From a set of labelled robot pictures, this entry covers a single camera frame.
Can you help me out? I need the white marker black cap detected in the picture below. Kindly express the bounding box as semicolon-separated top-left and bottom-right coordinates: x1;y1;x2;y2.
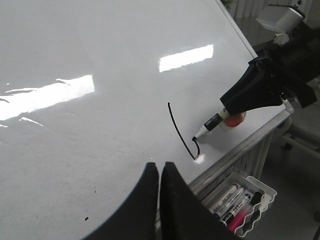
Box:
209;183;240;213

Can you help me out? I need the white whiteboard stand leg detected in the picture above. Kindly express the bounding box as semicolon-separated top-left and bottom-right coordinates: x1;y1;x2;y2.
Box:
279;117;320;159

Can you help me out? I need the white plastic marker basket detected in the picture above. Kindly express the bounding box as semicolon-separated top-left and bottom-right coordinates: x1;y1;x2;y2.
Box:
202;172;277;238

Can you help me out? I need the orange magnet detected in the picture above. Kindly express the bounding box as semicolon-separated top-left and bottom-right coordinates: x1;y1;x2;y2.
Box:
219;112;247;131

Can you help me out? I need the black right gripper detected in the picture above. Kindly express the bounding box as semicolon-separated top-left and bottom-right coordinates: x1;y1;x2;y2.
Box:
220;22;320;116

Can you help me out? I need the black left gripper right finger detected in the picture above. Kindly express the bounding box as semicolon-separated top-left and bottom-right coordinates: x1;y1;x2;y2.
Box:
159;162;239;240

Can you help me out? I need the white marker blue cap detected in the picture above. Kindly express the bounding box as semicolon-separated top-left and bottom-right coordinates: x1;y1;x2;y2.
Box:
215;186;247;220

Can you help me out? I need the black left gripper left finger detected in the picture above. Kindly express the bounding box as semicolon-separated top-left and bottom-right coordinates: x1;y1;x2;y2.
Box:
85;162;159;240

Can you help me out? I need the pink marker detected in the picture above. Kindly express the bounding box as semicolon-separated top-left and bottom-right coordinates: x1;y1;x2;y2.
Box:
227;204;253;232

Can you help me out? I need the white black marker in basket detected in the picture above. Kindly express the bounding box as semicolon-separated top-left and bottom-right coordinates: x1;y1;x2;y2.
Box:
219;193;252;227

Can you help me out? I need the white whiteboard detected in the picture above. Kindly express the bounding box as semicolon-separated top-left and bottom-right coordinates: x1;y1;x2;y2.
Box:
0;0;286;240

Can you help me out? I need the white black whiteboard marker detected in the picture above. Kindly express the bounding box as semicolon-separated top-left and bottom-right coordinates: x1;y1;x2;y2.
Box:
192;108;230;141

